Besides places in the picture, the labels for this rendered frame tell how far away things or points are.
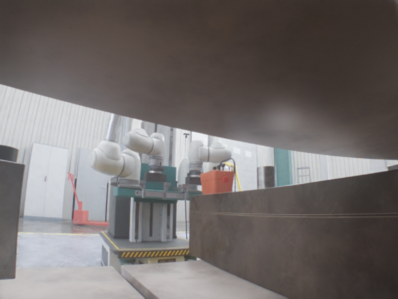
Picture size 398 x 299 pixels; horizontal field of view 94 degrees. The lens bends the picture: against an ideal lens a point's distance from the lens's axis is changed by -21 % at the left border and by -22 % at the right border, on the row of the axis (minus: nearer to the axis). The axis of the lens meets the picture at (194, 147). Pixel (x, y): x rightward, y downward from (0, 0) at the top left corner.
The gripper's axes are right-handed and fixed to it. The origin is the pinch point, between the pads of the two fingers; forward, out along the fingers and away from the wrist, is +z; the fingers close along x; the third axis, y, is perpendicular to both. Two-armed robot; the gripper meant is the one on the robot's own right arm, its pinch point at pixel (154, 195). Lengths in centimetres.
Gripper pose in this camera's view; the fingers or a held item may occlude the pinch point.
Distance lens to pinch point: 142.4
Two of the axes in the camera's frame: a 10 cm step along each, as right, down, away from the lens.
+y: -4.9, 2.1, 8.5
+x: -8.7, -1.4, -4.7
